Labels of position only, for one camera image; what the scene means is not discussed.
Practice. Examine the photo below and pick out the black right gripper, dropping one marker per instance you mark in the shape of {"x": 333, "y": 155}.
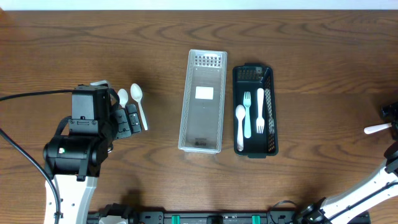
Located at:
{"x": 393, "y": 111}

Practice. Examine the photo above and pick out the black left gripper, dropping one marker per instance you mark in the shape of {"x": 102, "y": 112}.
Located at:
{"x": 125, "y": 121}

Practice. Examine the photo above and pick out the pink-white plastic fork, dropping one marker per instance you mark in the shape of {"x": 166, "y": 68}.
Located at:
{"x": 377, "y": 128}

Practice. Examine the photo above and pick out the white plastic spoon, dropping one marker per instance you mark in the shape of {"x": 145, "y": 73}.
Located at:
{"x": 123, "y": 97}
{"x": 137, "y": 95}

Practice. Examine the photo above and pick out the mint green plastic fork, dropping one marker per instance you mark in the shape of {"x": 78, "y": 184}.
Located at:
{"x": 247, "y": 119}

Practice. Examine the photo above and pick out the white fork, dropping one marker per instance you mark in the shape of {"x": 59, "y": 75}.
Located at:
{"x": 260, "y": 122}

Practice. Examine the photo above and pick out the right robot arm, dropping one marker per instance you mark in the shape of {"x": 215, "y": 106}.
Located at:
{"x": 378, "y": 187}

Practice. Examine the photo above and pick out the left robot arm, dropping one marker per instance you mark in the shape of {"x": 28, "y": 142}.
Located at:
{"x": 81, "y": 143}

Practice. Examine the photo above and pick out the clear plastic basket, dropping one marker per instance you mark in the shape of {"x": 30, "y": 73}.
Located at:
{"x": 201, "y": 127}

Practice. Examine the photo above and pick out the white label in basket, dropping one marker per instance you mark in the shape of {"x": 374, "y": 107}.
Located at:
{"x": 204, "y": 93}

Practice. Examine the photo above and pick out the white spoon in green basket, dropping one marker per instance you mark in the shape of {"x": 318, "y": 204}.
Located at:
{"x": 240, "y": 114}

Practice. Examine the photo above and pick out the dark green plastic basket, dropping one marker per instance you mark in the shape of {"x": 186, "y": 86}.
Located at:
{"x": 250, "y": 77}

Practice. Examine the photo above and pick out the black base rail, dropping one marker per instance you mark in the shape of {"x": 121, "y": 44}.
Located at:
{"x": 116, "y": 213}

